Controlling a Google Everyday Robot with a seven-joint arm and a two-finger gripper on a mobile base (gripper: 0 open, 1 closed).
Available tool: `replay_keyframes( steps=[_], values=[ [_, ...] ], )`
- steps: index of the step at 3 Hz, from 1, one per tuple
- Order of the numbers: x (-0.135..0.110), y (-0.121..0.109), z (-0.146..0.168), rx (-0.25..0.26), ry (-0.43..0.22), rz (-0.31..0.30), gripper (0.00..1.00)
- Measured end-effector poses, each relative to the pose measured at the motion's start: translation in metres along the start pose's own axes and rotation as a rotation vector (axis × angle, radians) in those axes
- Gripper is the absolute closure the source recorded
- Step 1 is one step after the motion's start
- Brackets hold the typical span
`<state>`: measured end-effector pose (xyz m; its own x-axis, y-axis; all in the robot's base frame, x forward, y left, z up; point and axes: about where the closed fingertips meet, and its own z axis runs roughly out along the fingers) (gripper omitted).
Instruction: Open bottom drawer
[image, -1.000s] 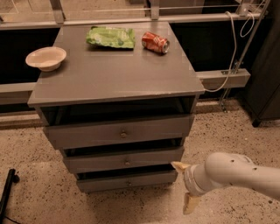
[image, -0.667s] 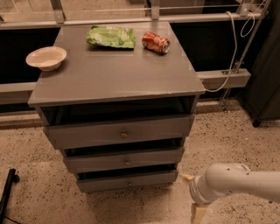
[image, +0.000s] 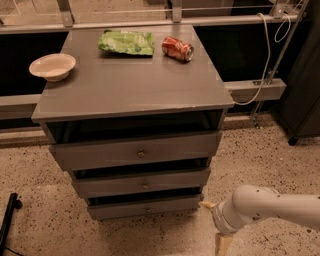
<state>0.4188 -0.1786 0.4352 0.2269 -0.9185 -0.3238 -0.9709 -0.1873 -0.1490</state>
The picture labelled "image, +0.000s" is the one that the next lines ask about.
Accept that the green chip bag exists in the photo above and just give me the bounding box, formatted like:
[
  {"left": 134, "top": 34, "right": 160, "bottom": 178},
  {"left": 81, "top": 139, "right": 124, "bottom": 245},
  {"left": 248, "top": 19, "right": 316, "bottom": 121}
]
[{"left": 98, "top": 30, "right": 155, "bottom": 56}]

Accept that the grey top drawer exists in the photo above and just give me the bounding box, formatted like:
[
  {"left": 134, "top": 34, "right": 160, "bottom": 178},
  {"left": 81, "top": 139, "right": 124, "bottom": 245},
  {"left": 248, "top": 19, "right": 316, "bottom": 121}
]
[{"left": 50, "top": 131, "right": 222, "bottom": 171}]

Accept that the red soda can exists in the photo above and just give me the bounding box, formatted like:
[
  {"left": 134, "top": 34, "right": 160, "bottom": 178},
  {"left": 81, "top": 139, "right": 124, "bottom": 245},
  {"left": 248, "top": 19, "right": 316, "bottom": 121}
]
[{"left": 162, "top": 36, "right": 194, "bottom": 62}]

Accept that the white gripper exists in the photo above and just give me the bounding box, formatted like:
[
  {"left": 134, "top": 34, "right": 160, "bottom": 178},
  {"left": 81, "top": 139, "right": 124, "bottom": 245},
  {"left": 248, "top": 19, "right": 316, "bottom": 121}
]
[{"left": 199, "top": 199, "right": 244, "bottom": 256}]

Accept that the grey bottom drawer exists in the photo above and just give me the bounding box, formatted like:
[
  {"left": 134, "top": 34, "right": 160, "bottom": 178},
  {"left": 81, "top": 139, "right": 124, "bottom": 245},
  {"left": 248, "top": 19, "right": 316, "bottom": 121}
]
[{"left": 88, "top": 194, "right": 203, "bottom": 220}]

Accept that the grey middle drawer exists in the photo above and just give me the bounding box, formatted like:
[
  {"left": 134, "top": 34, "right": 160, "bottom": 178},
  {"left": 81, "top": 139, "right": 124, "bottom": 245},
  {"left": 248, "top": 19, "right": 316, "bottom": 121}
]
[{"left": 72, "top": 167, "right": 210, "bottom": 199}]

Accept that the grey metal railing frame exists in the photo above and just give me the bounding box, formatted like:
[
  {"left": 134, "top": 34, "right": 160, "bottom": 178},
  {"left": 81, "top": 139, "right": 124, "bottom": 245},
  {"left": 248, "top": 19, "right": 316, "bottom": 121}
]
[{"left": 1, "top": 0, "right": 302, "bottom": 122}]

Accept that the thin metal diagonal rod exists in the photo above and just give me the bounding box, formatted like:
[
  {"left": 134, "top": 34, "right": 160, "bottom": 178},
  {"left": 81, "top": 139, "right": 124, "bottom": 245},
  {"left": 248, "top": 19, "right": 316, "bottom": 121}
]
[{"left": 250, "top": 0, "right": 310, "bottom": 129}]

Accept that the dark cabinet at right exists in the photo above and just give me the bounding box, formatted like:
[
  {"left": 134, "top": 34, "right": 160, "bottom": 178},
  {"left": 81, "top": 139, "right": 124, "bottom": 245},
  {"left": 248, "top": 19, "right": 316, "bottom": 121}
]
[{"left": 278, "top": 0, "right": 320, "bottom": 145}]

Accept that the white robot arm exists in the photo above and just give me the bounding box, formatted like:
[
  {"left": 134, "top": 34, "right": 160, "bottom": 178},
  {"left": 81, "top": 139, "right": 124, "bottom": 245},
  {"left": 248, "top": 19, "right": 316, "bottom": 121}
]
[{"left": 199, "top": 185, "right": 320, "bottom": 256}]

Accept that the grey wooden drawer cabinet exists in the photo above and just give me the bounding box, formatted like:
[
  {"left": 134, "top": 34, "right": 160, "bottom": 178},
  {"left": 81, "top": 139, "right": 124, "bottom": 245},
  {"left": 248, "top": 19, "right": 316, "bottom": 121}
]
[{"left": 33, "top": 27, "right": 232, "bottom": 207}]

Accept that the white bowl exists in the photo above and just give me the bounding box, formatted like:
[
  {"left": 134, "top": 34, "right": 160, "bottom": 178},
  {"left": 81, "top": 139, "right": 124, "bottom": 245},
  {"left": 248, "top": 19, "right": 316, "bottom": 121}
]
[{"left": 29, "top": 53, "right": 76, "bottom": 82}]

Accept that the black floor stand leg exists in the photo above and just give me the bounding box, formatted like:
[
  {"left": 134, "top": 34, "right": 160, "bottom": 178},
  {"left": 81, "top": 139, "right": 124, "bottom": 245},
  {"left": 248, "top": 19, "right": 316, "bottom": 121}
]
[{"left": 0, "top": 193, "right": 22, "bottom": 256}]

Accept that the grey drawer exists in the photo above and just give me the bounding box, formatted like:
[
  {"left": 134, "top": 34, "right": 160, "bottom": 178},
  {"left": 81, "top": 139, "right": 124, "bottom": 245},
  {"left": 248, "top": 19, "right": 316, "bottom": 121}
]
[
  {"left": 50, "top": 131, "right": 222, "bottom": 171},
  {"left": 88, "top": 194, "right": 203, "bottom": 220},
  {"left": 72, "top": 167, "right": 210, "bottom": 199}
]

